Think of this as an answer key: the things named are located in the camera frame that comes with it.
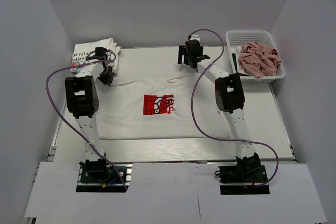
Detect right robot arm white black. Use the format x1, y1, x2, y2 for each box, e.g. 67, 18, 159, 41
177, 39, 261, 183

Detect green and white t-shirt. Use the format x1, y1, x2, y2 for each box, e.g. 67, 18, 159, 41
230, 46, 250, 76

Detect white plastic basket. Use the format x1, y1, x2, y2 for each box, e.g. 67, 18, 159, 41
226, 30, 286, 83

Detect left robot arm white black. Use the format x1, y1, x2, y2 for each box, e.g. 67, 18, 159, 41
65, 47, 114, 182

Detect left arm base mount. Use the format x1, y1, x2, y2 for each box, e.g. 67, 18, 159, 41
76, 159, 132, 193

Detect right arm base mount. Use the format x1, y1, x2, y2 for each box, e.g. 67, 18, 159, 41
214, 165, 270, 195

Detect white coca-cola t-shirt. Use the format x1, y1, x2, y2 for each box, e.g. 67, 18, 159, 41
96, 73, 231, 140

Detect pink t-shirt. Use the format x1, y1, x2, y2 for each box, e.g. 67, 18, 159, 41
239, 42, 281, 78

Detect folded white printed t-shirts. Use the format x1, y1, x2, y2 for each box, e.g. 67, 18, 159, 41
70, 38, 121, 74

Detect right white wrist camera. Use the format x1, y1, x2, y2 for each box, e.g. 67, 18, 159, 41
188, 34, 201, 42

